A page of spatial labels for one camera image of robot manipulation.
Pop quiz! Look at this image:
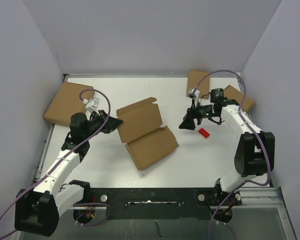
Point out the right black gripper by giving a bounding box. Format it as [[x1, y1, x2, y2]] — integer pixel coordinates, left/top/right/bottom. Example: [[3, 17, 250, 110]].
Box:
[[179, 99, 218, 130]]

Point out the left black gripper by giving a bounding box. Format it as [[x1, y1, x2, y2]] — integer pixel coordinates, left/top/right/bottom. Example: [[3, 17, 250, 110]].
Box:
[[83, 109, 123, 140]]

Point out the small red block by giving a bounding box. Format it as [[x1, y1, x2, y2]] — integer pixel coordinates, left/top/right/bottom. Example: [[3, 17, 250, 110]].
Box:
[[198, 128, 210, 139]]

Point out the brown cardboard box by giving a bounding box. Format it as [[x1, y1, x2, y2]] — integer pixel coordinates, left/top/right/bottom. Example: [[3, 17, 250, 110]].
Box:
[[116, 97, 179, 171]]

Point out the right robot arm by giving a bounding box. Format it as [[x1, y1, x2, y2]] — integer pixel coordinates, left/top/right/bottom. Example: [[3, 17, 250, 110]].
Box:
[[179, 88, 275, 205]]

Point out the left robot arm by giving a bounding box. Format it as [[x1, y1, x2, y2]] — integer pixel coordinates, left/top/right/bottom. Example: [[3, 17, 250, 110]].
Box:
[[14, 110, 123, 237]]

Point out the upright folded cardboard box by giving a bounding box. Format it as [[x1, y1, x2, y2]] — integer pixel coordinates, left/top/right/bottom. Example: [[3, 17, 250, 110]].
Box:
[[186, 69, 210, 97]]

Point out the large folded cardboard box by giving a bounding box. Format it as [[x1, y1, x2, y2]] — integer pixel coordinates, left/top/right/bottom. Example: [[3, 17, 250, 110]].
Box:
[[43, 81, 93, 127]]

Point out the small folded cardboard box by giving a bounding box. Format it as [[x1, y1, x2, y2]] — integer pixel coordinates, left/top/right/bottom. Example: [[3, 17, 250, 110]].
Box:
[[223, 85, 255, 112]]

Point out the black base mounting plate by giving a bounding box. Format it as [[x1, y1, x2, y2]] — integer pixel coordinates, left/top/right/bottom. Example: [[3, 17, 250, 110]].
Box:
[[62, 186, 241, 225]]

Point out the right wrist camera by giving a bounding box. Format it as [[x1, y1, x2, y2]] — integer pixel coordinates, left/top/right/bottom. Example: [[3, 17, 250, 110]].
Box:
[[186, 88, 200, 107]]

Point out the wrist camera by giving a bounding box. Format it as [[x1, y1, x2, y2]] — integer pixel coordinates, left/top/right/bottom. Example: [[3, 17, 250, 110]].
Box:
[[186, 88, 200, 107], [82, 97, 100, 113]]

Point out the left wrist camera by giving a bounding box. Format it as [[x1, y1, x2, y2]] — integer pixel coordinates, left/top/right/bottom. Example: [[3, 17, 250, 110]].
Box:
[[82, 97, 100, 113]]

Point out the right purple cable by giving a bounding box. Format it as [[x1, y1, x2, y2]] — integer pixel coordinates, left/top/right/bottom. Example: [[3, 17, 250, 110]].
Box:
[[192, 69, 273, 240]]

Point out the aluminium table frame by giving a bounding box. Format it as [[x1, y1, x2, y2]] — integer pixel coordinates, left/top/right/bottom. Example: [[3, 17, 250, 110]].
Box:
[[35, 75, 297, 240]]

